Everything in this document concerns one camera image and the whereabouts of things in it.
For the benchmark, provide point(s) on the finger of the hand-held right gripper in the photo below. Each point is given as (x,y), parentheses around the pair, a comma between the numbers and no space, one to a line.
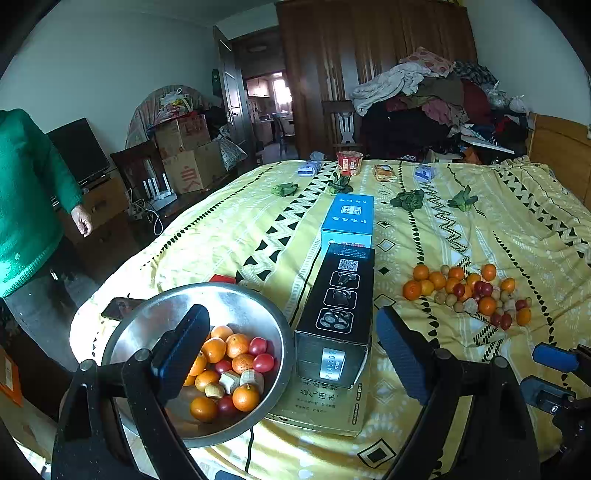
(545,394)
(554,357)

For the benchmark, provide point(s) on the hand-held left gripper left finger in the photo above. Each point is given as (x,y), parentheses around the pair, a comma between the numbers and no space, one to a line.
(178,360)

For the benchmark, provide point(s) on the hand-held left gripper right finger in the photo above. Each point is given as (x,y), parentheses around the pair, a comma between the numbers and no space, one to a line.
(401,357)

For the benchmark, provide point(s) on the heap of orange kumquats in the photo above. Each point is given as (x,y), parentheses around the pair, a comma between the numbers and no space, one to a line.
(214,349)

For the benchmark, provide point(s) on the red cherry tomato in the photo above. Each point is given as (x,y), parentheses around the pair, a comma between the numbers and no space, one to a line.
(257,345)
(226,405)
(222,366)
(263,362)

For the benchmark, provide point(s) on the pale cut chunk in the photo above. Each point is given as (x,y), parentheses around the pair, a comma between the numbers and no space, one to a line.
(470,305)
(251,377)
(509,305)
(214,391)
(228,382)

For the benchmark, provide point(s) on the pile of orange kumquats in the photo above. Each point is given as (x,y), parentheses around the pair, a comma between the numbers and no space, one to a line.
(411,290)

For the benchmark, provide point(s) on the pile of brown longans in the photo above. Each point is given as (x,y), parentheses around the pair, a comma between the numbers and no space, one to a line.
(450,299)

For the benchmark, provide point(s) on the round metal bowl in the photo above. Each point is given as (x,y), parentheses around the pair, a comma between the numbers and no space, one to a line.
(258,314)

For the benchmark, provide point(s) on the black smartphone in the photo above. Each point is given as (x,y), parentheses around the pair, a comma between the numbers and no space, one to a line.
(120,308)

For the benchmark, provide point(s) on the black printed carton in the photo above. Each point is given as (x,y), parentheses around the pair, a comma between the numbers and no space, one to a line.
(339,295)

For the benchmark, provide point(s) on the small red box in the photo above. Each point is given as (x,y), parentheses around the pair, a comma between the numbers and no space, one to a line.
(221,278)

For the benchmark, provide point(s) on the flat yellow printed carton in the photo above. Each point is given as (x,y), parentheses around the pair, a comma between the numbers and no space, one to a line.
(323,410)

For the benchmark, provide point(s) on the blue printed carton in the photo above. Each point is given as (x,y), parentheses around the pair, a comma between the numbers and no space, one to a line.
(346,221)

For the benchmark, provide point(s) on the green leafy vegetable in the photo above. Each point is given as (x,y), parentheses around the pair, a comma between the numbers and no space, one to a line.
(463,201)
(340,183)
(284,189)
(408,199)

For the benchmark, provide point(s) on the wooden dresser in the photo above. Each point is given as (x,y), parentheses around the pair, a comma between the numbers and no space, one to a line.
(106,207)

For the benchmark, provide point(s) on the orange cardboard box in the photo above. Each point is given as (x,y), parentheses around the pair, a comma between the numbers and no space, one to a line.
(9,378)

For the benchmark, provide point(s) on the white router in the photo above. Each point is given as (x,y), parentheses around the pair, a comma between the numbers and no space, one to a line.
(154,191)

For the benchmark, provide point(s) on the blue tissue pack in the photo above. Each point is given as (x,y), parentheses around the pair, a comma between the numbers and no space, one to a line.
(424,173)
(309,167)

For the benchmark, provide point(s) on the bagged bread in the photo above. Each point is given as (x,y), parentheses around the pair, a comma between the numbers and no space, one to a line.
(383,172)

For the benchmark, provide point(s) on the large cardboard box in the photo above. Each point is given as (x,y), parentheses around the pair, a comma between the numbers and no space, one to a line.
(194,170)

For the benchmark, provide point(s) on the red instant noodle cup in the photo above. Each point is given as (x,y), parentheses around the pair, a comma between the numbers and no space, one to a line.
(349,162)

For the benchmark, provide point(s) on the wooden headboard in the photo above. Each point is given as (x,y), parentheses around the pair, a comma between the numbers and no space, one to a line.
(558,147)

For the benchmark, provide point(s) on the orange plastic bag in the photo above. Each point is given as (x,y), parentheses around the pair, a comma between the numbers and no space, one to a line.
(471,154)

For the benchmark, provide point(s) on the patterned plastic bag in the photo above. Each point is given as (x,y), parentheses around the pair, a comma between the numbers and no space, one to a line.
(231,150)

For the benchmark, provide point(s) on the white flat board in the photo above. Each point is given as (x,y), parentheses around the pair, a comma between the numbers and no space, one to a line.
(485,143)

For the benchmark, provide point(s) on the cardboard box with red print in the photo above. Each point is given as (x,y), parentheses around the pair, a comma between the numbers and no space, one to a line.
(182,134)

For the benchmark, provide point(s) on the black flat television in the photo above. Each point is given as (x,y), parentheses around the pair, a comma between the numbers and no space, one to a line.
(76,150)

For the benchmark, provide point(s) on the wooden chair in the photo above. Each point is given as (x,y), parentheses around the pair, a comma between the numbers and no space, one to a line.
(341,124)

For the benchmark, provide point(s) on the round cloth-covered folded table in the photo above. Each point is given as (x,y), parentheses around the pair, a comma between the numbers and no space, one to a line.
(143,115)

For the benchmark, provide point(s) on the dark wooden door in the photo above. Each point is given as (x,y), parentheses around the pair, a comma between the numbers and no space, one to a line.
(228,110)

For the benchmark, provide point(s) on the white plastic bag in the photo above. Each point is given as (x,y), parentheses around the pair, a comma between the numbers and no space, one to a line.
(517,104)

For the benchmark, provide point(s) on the bundle of plastic bags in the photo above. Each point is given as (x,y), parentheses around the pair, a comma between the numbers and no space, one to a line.
(173,102)

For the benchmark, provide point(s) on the pile of clothes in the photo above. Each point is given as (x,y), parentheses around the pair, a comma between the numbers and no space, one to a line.
(438,101)

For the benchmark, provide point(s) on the brown wooden wardrobe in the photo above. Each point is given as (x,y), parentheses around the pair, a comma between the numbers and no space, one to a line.
(369,50)

